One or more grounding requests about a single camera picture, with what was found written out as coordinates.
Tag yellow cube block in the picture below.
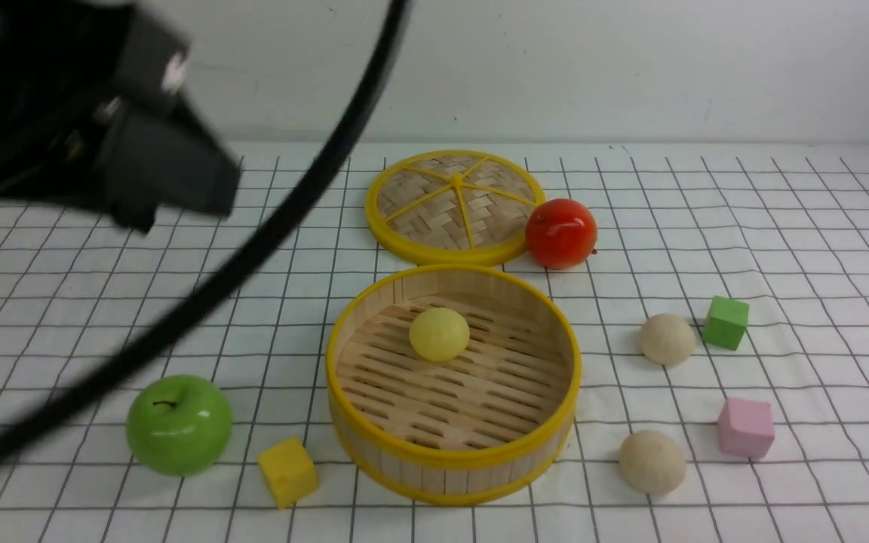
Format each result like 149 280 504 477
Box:
256 436 320 510

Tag beige bun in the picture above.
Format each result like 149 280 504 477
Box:
637 313 698 367
618 430 687 495

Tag bamboo steamer tray yellow rim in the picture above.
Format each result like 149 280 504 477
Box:
325 264 582 508

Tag black cable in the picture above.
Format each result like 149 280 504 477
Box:
0 0 413 487

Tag pink cube block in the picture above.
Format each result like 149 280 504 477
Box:
717 397 775 460

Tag green cube block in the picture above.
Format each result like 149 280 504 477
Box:
702 296 751 351

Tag woven bamboo steamer lid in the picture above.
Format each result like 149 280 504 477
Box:
364 150 546 267

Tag yellow bun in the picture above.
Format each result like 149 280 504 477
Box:
408 307 471 362

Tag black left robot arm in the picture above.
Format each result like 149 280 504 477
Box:
0 1 239 232

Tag red tomato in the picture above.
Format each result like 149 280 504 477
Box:
525 198 599 269

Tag green apple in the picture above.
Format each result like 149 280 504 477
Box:
125 374 232 477

